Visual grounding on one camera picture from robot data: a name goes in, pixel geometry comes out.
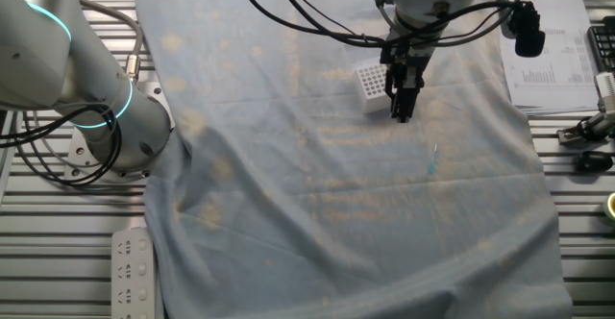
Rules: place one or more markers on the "white pipette tip holder box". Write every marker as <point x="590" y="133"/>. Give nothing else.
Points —
<point x="370" y="83"/>

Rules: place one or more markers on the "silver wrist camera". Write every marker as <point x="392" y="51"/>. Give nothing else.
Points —
<point x="501" y="11"/>

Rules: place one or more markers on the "light blue cloth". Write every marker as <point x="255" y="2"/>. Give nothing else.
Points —
<point x="288" y="165"/>

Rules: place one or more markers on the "black keyboard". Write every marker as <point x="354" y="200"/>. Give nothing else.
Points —
<point x="604" y="45"/>

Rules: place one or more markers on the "printed paper stack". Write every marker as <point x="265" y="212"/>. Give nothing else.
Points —
<point x="548" y="69"/>

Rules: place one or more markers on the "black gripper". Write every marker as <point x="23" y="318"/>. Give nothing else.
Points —
<point x="406" y="57"/>

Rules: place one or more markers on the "silver ribbed camera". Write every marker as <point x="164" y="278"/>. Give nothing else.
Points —
<point x="606" y="93"/>

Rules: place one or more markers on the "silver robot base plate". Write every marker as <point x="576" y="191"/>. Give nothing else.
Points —
<point x="77" y="153"/>

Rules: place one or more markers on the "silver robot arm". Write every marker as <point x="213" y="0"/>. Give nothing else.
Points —
<point x="38" y="59"/>

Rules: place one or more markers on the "tape roll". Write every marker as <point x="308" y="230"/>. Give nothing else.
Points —
<point x="611" y="207"/>

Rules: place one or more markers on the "black computer mouse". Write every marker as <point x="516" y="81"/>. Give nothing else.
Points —
<point x="593" y="161"/>

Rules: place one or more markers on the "blue pipette tip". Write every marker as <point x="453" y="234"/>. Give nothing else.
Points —
<point x="432" y="165"/>

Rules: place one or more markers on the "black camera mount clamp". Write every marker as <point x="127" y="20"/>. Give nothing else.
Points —
<point x="583" y="130"/>

